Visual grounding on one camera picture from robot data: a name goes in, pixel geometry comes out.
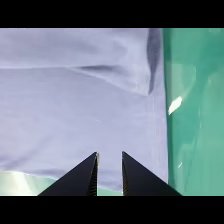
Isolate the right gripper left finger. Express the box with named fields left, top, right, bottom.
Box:
left=38, top=151, right=100, bottom=197

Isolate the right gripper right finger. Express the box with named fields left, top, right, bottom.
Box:
left=121, top=150, right=183, bottom=197

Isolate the lavender T-shirt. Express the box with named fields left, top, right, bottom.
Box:
left=0, top=27, right=170, bottom=193

